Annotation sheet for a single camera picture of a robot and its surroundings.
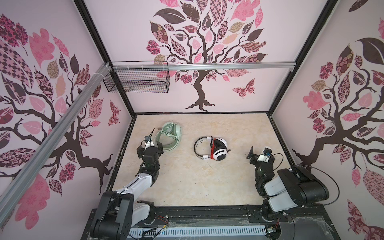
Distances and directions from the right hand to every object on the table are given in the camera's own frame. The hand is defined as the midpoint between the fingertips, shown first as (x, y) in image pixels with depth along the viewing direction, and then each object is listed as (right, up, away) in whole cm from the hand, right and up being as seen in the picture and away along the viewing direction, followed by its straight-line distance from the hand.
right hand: (261, 148), depth 86 cm
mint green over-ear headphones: (-57, +6, +17) cm, 60 cm away
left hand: (-66, +2, +1) cm, 66 cm away
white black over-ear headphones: (-24, -1, +4) cm, 25 cm away
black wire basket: (-76, +45, +9) cm, 89 cm away
